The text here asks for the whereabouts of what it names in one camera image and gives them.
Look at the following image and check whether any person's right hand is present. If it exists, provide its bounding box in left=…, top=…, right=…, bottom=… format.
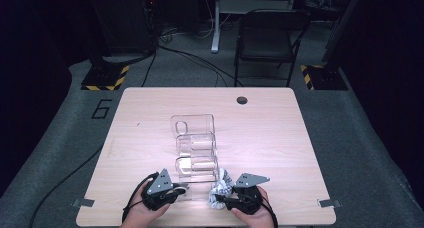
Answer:
left=231, top=187, right=272, bottom=227

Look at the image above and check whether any black floor cable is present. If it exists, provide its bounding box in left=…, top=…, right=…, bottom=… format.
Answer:
left=157, top=45, right=244, bottom=88
left=29, top=147, right=103, bottom=228
left=141, top=49, right=158, bottom=88

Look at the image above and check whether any clear acrylic organizer rack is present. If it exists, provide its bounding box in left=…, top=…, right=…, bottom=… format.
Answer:
left=170, top=113, right=221, bottom=202

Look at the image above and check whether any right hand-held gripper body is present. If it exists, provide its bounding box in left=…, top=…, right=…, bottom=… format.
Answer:
left=231, top=172, right=271, bottom=216

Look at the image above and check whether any hand-held gripper black cable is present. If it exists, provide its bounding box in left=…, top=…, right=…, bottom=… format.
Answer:
left=256, top=194, right=279, bottom=228
left=121, top=172, right=159, bottom=224

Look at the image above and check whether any person's left hand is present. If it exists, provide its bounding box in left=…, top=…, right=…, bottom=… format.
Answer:
left=124, top=182, right=171, bottom=227

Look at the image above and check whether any black cabinet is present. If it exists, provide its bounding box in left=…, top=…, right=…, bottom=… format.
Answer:
left=87, top=0, right=158, bottom=56

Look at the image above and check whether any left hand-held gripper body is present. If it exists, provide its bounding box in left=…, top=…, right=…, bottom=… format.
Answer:
left=141, top=168, right=174, bottom=212

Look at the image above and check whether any white grey patterned cloth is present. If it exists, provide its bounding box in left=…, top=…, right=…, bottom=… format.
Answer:
left=208, top=167, right=234, bottom=210

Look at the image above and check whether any black stand with striped base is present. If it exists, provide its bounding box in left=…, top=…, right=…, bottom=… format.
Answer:
left=80, top=52, right=130, bottom=92
left=299, top=0, right=366, bottom=91

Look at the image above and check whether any black folding chair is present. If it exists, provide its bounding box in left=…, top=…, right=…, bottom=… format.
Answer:
left=234, top=8, right=313, bottom=88

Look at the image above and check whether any white metal desk frame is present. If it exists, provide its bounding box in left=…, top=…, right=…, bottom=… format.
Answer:
left=210, top=0, right=298, bottom=54

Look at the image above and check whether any right hand-held gripper black cable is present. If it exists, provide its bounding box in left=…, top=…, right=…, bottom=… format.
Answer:
left=256, top=194, right=279, bottom=228

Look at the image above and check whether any tangle of floor cables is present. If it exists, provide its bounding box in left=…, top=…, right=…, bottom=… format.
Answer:
left=159, top=19, right=214, bottom=45

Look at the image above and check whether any left hand-held gripper black cable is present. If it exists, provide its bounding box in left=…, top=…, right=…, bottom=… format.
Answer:
left=121, top=172, right=159, bottom=224

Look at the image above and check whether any grey metal table bracket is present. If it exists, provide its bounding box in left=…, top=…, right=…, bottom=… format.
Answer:
left=318, top=198, right=343, bottom=209
left=71, top=198, right=96, bottom=208

